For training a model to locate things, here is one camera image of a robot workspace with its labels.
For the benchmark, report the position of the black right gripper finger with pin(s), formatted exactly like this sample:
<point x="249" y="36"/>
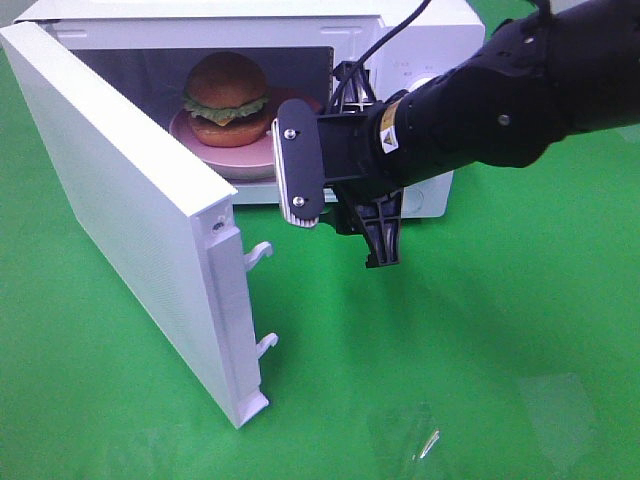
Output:
<point x="379" y="222"/>
<point x="354" y="93"/>

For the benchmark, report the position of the white microwave oven body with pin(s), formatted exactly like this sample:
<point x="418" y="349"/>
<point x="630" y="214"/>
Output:
<point x="144" y="49"/>

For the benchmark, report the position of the white microwave door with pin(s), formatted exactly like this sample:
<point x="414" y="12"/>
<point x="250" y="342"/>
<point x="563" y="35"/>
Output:
<point x="162" y="218"/>

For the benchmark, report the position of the pink plate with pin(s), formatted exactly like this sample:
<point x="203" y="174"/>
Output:
<point x="242" y="149"/>

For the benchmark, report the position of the round microwave door button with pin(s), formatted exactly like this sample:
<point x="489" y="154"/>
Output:
<point x="413" y="200"/>

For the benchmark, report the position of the burger with lettuce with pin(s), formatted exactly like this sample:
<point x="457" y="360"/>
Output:
<point x="226" y="96"/>

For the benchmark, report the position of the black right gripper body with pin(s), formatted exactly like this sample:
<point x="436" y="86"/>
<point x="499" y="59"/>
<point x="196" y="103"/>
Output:
<point x="361" y="155"/>

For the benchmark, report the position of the upper white microwave knob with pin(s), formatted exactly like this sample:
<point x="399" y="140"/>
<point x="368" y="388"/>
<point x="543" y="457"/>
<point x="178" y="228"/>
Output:
<point x="421" y="81"/>

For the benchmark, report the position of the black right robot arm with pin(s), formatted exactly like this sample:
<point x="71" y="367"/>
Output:
<point x="536" y="81"/>

